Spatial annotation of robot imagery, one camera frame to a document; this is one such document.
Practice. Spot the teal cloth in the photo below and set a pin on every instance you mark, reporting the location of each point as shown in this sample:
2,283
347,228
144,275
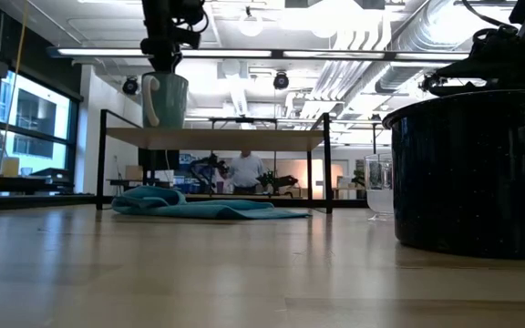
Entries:
198,210

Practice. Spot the person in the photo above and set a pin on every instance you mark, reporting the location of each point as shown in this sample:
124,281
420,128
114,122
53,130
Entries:
246,171

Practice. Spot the yellow box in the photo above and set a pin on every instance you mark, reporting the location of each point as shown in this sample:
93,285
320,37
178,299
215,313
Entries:
10,167

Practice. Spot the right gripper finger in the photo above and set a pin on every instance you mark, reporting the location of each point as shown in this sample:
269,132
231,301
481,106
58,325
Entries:
465,70
440,89

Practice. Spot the black table frame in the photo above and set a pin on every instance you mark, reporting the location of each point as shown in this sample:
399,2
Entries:
39,200

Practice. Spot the wooden shelf black frame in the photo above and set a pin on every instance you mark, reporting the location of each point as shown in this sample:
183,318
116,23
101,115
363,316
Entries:
217,140

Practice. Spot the long ceiling light bar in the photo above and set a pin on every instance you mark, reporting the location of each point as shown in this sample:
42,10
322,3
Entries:
244,53

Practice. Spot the window with black frame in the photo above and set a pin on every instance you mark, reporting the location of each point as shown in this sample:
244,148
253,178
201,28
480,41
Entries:
39,114

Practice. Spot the black speckled enamel mug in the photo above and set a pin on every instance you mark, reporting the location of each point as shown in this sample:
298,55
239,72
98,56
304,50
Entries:
472,182

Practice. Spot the black computer monitor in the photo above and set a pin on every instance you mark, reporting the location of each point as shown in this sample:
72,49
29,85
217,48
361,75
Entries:
157,159

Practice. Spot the dark background desk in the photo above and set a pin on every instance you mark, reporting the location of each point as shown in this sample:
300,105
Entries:
48,175

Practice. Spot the green potted plant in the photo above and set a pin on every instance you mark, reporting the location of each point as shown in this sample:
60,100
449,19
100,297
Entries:
359,180

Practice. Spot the black ceiling camera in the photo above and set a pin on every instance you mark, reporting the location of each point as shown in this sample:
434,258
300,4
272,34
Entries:
130,85
281,80

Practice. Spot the silver ventilation duct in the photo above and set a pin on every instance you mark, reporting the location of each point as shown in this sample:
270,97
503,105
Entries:
426,36

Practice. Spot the black background robot arm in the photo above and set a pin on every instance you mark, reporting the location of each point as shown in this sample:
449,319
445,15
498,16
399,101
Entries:
281,182
210,166

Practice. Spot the black background rig frame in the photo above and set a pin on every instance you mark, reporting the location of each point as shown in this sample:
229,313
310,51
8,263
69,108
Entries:
374,136

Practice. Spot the clear glass cup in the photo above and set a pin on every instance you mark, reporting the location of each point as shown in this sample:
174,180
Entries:
378,200

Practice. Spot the blue storage boxes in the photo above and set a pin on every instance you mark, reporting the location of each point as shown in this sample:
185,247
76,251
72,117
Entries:
185,182

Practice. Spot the round white ceiling lamp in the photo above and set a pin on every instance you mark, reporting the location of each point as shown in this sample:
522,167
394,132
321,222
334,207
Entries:
251,25

